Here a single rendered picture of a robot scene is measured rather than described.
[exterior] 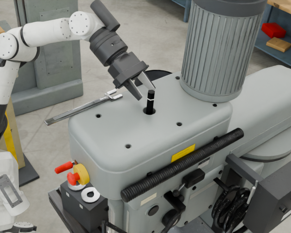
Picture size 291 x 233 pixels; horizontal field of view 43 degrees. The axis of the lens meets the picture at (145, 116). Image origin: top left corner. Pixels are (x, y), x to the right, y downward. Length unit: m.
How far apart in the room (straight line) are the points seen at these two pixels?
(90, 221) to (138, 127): 0.92
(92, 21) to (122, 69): 0.15
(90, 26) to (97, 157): 0.35
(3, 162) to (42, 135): 2.53
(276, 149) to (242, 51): 0.60
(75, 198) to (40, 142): 1.96
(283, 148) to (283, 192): 0.43
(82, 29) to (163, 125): 0.34
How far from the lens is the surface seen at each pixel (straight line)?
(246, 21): 1.02
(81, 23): 1.04
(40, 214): 3.18
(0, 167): 1.29
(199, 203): 1.42
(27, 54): 1.21
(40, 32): 1.14
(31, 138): 3.80
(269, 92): 1.48
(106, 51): 1.03
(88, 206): 1.79
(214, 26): 1.01
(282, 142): 1.59
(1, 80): 1.22
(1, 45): 1.18
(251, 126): 1.35
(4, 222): 1.32
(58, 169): 1.15
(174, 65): 4.91
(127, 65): 1.03
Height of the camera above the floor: 2.55
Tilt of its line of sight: 40 degrees down
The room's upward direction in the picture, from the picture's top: 5 degrees clockwise
